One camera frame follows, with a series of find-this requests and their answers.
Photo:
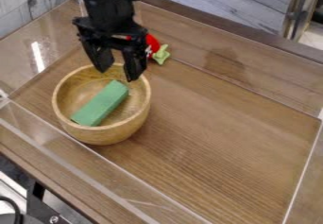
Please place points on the green rectangular block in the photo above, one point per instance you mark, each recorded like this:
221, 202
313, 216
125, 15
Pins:
90, 114

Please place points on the clear acrylic front panel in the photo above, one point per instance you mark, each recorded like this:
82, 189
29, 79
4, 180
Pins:
97, 187

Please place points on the brown wooden bowl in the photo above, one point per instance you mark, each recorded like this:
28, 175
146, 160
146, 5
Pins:
77, 88

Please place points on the background metal table leg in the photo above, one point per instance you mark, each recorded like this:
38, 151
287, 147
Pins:
297, 18

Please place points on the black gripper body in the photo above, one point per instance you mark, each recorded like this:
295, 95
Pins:
109, 23

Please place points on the red plush strawberry toy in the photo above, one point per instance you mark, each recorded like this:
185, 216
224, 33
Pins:
157, 50

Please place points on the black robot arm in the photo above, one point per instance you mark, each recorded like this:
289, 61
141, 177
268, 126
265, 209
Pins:
108, 29

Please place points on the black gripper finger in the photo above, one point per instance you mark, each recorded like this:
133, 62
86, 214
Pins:
98, 53
134, 61

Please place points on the black metal table frame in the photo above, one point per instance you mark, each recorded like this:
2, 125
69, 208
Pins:
38, 212

